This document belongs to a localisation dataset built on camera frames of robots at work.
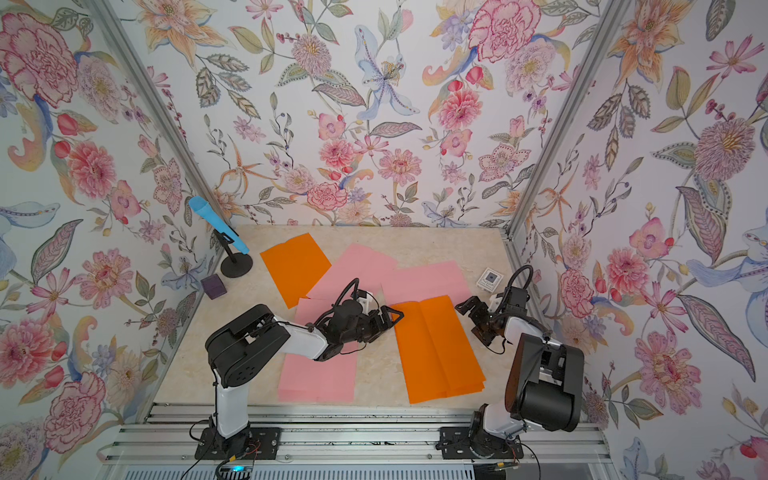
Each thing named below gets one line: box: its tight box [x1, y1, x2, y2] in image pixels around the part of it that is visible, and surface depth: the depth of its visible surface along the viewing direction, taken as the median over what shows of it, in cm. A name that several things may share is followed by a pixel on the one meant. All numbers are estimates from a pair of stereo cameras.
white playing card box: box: [476, 267, 504, 293], surface depth 106 cm
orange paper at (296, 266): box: [260, 233, 332, 309], surface depth 113 cm
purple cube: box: [200, 273, 227, 300], surface depth 103 cm
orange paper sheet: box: [391, 295, 486, 404], surface depth 90 cm
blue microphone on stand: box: [189, 196, 253, 278], surface depth 100 cm
